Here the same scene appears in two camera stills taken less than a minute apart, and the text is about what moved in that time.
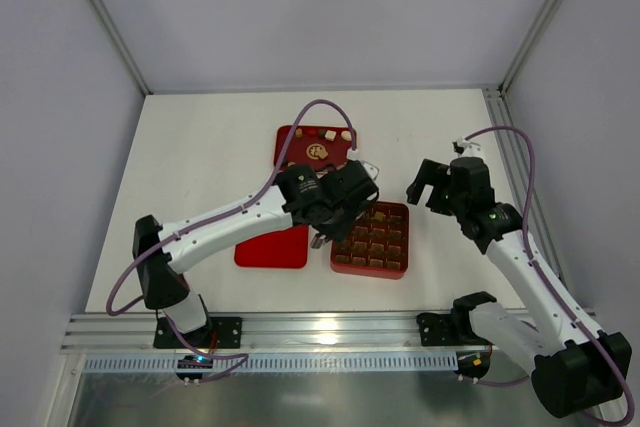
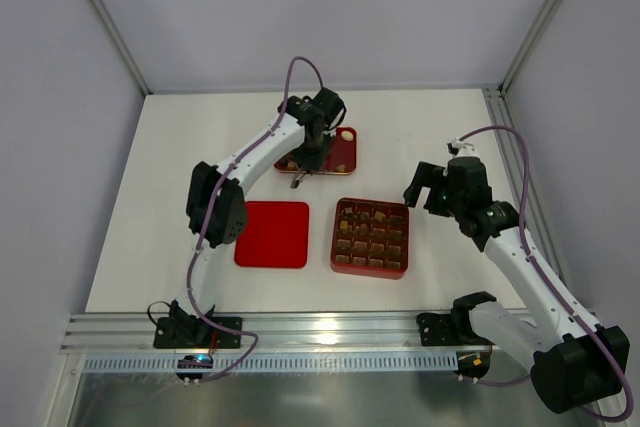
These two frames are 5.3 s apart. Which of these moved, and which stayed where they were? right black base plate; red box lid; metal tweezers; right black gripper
Moved: metal tweezers
Stayed: right black gripper; right black base plate; red box lid
